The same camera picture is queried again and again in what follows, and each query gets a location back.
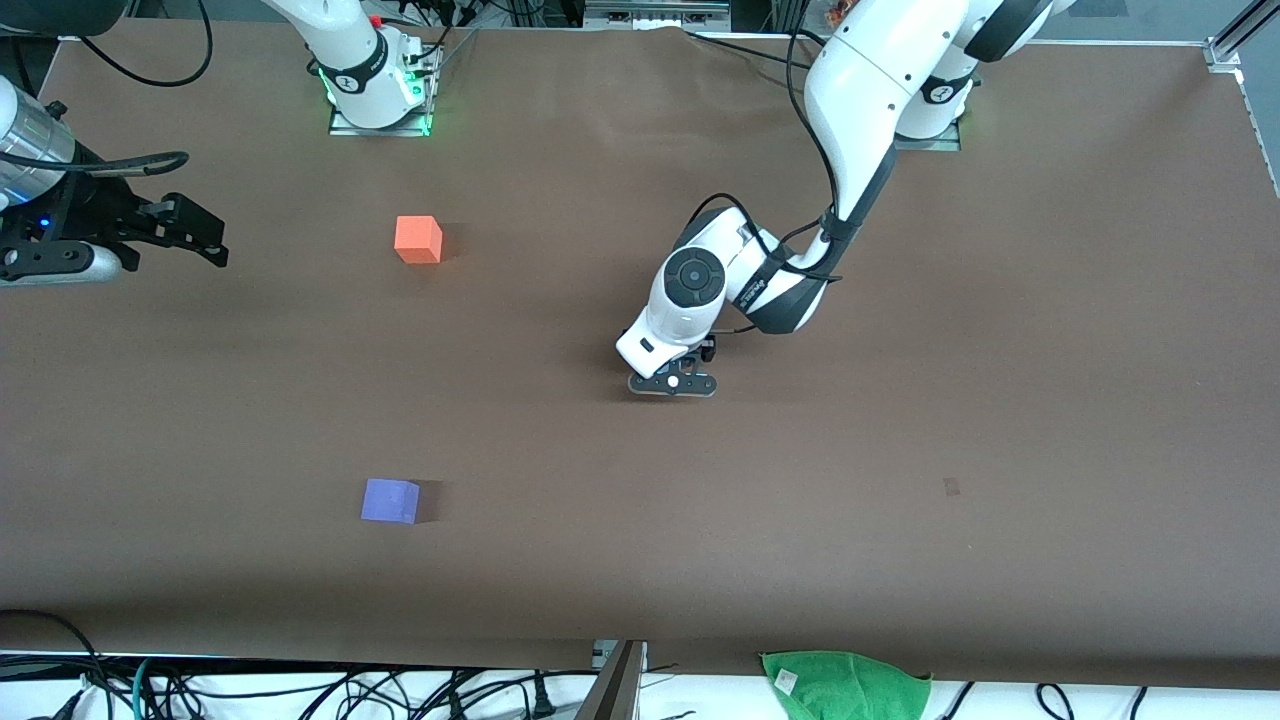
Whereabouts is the orange foam block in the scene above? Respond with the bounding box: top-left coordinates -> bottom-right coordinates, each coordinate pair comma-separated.
394,215 -> 444,265

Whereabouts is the purple foam block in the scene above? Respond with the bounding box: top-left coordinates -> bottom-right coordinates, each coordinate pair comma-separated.
360,478 -> 421,525

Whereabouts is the brown table cover sheet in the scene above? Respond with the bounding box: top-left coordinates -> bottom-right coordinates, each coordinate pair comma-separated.
0,20 -> 1280,691

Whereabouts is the aluminium profile bar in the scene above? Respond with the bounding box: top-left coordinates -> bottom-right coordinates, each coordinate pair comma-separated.
575,640 -> 648,720

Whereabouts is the silver metal device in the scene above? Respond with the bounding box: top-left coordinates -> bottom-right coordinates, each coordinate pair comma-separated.
585,0 -> 731,31

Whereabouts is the green microfibre cloth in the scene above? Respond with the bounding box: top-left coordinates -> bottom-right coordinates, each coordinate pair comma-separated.
760,650 -> 933,720

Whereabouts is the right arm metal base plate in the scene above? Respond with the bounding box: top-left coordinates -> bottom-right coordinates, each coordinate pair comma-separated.
328,45 -> 433,138

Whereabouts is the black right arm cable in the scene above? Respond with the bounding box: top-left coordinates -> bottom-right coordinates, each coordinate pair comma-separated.
75,0 -> 214,88

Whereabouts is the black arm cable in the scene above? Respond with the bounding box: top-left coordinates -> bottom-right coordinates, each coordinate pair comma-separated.
75,0 -> 214,88
685,25 -> 851,286

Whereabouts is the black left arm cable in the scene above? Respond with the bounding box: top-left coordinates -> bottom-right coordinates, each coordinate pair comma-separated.
685,25 -> 851,286

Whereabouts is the black cable on table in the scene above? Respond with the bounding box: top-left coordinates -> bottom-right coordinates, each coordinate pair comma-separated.
685,28 -> 831,56

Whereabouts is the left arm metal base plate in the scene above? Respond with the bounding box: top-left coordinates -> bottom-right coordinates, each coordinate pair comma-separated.
893,118 -> 963,153

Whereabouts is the black looped floor cable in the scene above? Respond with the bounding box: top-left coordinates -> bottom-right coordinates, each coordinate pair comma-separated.
0,609 -> 109,720

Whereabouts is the black cable tangle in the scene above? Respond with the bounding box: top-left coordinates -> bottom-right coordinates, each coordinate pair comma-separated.
150,666 -> 601,720

